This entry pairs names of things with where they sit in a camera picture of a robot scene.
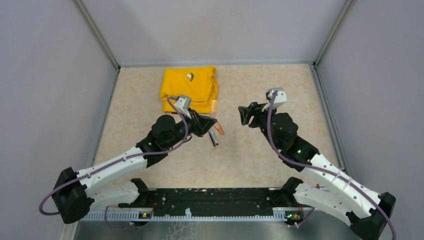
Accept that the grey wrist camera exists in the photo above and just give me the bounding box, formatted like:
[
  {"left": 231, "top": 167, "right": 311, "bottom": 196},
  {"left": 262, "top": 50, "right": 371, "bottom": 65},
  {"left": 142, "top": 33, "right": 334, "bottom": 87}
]
[
  {"left": 174, "top": 95, "right": 192, "bottom": 118},
  {"left": 261, "top": 87, "right": 287, "bottom": 112}
]

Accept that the orange highlighter pen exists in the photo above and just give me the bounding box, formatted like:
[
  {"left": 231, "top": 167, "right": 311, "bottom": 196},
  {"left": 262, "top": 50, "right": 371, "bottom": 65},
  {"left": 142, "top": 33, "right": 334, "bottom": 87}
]
[{"left": 214, "top": 123, "right": 225, "bottom": 135}]

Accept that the orange highlighter cap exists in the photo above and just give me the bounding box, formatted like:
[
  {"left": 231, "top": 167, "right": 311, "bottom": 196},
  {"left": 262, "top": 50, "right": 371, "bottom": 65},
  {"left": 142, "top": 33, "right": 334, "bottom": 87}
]
[{"left": 211, "top": 99, "right": 218, "bottom": 112}]

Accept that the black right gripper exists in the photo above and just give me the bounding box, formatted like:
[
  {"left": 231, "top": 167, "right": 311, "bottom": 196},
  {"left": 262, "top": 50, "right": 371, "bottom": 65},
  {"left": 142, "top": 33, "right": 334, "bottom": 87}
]
[{"left": 239, "top": 101, "right": 281, "bottom": 150}]

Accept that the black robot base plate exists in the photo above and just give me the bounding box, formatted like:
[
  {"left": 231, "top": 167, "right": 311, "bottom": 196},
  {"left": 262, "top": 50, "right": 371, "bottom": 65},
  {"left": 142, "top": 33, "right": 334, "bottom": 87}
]
[{"left": 118, "top": 177, "right": 312, "bottom": 227}]

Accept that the yellow folded shirt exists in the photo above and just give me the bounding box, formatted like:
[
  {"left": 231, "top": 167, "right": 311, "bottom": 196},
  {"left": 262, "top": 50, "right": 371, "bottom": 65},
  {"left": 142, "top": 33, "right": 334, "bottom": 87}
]
[{"left": 159, "top": 65, "right": 219, "bottom": 114}]

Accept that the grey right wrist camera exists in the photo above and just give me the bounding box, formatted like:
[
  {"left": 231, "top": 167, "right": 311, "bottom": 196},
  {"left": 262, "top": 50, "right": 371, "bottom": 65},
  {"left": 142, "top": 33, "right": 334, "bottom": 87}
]
[{"left": 261, "top": 87, "right": 287, "bottom": 112}]

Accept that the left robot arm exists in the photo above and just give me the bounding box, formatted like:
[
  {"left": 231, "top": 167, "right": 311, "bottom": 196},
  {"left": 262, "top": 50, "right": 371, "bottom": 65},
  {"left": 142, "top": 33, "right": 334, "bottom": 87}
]
[{"left": 51, "top": 108, "right": 218, "bottom": 224}]

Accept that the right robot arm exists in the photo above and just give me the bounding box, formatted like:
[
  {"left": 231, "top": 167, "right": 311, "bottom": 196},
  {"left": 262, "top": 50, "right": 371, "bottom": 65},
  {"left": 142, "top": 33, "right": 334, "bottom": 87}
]
[{"left": 238, "top": 102, "right": 398, "bottom": 240}]

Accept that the thin black pen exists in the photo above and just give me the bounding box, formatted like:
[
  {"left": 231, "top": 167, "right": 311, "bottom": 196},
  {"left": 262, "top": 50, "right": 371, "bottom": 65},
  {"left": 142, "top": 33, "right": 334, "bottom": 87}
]
[{"left": 208, "top": 130, "right": 218, "bottom": 147}]

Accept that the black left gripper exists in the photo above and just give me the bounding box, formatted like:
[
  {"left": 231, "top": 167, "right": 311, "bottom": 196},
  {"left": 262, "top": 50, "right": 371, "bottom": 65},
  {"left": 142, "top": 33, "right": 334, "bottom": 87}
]
[{"left": 165, "top": 107, "right": 217, "bottom": 149}]

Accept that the white marker pen black tip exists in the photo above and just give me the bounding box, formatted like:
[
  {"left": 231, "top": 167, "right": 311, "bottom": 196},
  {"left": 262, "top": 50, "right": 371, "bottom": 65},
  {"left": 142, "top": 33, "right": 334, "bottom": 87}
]
[{"left": 210, "top": 130, "right": 219, "bottom": 147}]

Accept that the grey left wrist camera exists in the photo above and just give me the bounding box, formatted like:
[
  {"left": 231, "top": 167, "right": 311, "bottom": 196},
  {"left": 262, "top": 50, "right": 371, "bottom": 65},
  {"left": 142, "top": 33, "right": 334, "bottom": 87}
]
[{"left": 174, "top": 95, "right": 192, "bottom": 118}]

